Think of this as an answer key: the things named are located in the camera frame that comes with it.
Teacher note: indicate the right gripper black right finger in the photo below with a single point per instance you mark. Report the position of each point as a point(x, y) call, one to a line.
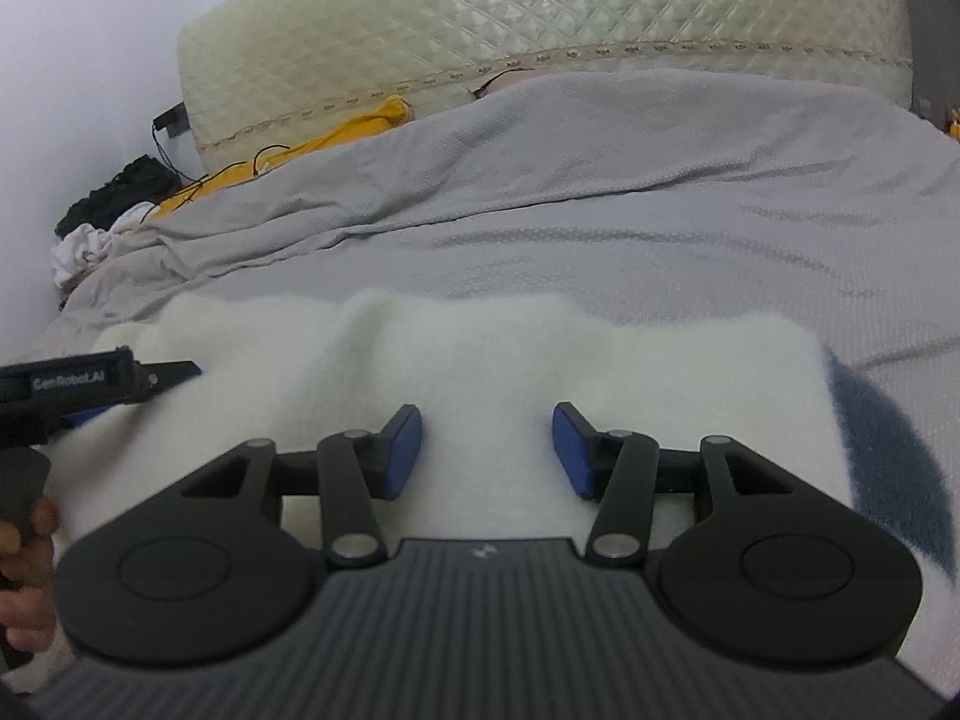
point(744, 556)

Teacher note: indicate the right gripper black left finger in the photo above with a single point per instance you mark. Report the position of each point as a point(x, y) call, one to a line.
point(230, 557)

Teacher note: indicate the cream white knit sweater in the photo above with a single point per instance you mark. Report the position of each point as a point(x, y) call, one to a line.
point(486, 374)

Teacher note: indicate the person left hand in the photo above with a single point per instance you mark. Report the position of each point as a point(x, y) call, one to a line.
point(28, 616)

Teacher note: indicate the white crumpled cloth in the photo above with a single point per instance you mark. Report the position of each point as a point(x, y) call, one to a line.
point(82, 250)

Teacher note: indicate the black crumpled garment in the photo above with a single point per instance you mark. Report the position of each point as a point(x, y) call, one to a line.
point(145, 180)

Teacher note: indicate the grey bed cover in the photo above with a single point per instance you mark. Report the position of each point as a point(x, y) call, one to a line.
point(644, 198)

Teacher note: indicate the yellow cloth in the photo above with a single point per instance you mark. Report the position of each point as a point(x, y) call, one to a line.
point(393, 113)

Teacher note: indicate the orange lotion bottle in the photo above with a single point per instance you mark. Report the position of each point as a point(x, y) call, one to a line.
point(953, 124)

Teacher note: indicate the cream quilted headboard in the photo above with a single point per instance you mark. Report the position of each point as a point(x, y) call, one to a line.
point(275, 72)

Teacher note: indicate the black wall device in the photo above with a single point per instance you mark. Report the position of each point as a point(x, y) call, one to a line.
point(173, 122)

